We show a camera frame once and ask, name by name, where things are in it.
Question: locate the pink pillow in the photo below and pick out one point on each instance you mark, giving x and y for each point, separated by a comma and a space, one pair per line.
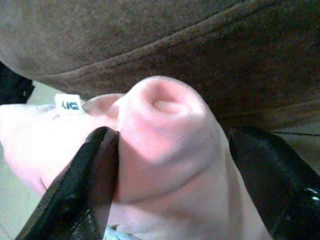
162, 150

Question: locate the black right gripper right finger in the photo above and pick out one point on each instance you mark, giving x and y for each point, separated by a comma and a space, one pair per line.
270, 180

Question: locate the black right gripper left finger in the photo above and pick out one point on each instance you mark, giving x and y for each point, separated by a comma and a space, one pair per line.
72, 190

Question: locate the black sofa leg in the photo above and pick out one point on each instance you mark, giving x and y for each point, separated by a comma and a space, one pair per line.
13, 87

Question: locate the white pillow label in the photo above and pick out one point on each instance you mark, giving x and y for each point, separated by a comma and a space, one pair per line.
67, 103

